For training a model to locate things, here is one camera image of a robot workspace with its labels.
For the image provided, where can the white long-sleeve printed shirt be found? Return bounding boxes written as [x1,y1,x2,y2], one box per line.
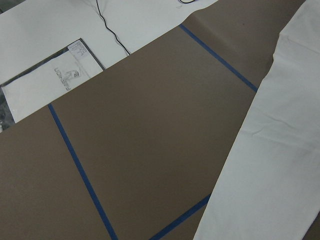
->
[194,0,320,240]

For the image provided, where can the brown paper table mat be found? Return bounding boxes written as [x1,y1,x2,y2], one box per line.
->
[0,0,309,240]

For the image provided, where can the black cable on table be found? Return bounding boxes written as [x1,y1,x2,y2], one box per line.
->
[94,0,132,55]

